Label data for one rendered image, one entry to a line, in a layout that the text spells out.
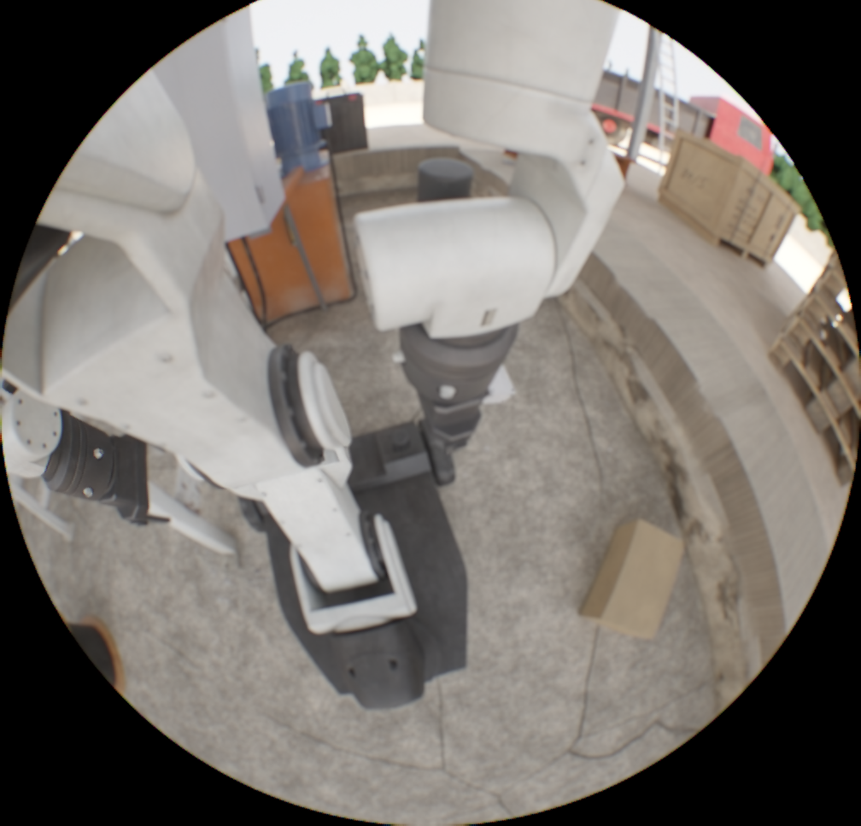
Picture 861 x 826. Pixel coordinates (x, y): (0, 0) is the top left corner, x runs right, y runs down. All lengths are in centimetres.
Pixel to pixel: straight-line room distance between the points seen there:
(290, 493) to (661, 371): 111
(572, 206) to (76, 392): 29
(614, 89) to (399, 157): 665
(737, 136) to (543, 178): 964
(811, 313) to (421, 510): 168
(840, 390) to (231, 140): 213
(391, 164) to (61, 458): 295
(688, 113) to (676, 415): 852
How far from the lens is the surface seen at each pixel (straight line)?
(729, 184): 276
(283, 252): 137
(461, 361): 19
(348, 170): 302
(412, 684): 59
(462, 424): 31
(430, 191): 20
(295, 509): 46
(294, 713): 109
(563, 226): 17
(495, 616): 91
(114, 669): 167
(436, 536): 72
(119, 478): 44
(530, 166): 19
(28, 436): 34
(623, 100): 876
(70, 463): 38
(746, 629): 125
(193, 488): 93
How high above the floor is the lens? 88
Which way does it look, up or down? 56 degrees down
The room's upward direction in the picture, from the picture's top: 1 degrees counter-clockwise
